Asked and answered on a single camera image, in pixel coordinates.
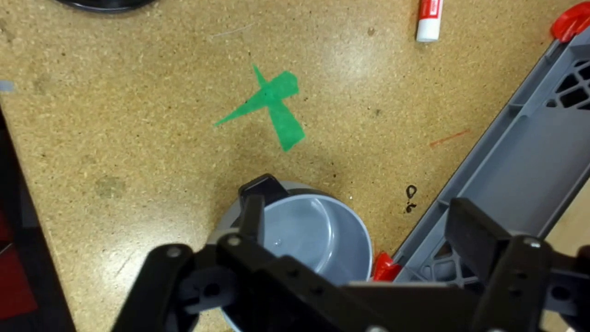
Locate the black round lid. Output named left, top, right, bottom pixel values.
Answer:
left=57, top=0, right=158, bottom=14

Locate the red corner bracket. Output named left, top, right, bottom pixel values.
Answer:
left=370, top=249, right=403, bottom=284
left=549, top=0, right=590, bottom=44

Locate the grey plastic crate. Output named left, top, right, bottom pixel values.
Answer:
left=389, top=25, right=590, bottom=287

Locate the red and white marker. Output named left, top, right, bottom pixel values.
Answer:
left=414, top=0, right=446, bottom=44

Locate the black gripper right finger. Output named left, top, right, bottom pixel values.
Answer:
left=444, top=195, right=590, bottom=332

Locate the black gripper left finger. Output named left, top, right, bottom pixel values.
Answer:
left=112, top=173, right=291, bottom=332

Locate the grey bowl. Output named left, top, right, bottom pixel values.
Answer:
left=210, top=182, right=374, bottom=332

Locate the green tape cross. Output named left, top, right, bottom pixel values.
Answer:
left=213, top=62, right=307, bottom=155

